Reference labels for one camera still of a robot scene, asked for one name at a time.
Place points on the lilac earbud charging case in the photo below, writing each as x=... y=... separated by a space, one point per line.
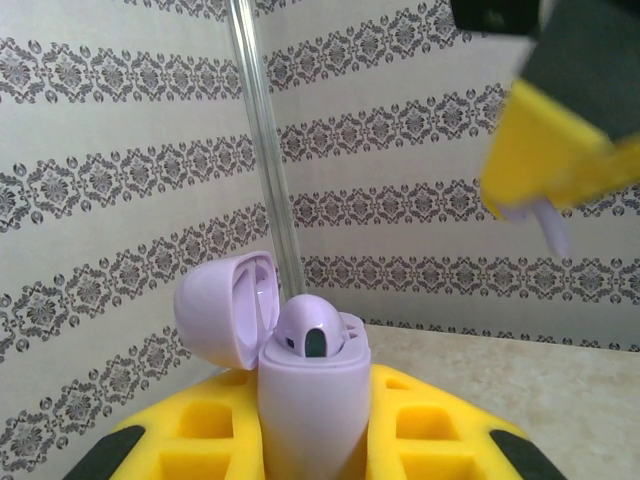
x=310 y=400

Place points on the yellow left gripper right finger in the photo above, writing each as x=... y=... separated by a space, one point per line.
x=380 y=425

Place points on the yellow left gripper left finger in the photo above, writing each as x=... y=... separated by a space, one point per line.
x=150 y=435

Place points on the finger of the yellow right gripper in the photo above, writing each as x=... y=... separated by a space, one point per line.
x=615 y=170
x=550 y=150

